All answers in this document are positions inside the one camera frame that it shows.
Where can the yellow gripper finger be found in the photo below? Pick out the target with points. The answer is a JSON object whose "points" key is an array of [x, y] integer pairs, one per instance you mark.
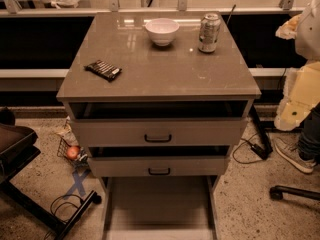
{"points": [[289, 29], [301, 94]]}

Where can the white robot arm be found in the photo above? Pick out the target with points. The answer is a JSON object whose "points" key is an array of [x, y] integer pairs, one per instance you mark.
{"points": [[307, 41]]}

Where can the grey drawer cabinet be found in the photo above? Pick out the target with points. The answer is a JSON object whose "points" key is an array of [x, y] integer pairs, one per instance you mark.
{"points": [[179, 72]]}

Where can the open bottom grey drawer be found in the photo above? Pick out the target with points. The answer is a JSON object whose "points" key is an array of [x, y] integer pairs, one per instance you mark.
{"points": [[159, 208]]}

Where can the middle grey drawer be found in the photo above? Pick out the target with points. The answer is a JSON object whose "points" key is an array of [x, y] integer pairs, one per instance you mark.
{"points": [[158, 161]]}

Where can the top grey drawer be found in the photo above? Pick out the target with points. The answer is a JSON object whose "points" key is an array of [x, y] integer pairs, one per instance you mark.
{"points": [[199, 123]]}

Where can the dark jeans leg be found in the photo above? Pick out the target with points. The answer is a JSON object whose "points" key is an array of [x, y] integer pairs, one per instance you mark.
{"points": [[309, 140]]}

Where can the grey sneaker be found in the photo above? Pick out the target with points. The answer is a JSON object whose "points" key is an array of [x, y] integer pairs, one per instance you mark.
{"points": [[294, 156]]}

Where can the silver soda can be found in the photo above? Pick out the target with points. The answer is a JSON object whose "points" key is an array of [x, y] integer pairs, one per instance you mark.
{"points": [[209, 31]]}

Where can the black chair base leg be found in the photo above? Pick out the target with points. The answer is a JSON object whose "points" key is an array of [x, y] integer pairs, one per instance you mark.
{"points": [[276, 193]]}

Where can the white ceramic bowl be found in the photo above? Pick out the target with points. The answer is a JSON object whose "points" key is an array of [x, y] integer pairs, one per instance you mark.
{"points": [[162, 31]]}

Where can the red apple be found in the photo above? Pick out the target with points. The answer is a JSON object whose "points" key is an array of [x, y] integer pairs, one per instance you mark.
{"points": [[73, 152]]}

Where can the black office chair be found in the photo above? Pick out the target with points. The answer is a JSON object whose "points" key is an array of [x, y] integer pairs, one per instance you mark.
{"points": [[48, 180]]}

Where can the black wire basket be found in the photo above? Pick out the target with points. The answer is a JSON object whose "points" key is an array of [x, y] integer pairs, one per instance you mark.
{"points": [[81, 160]]}

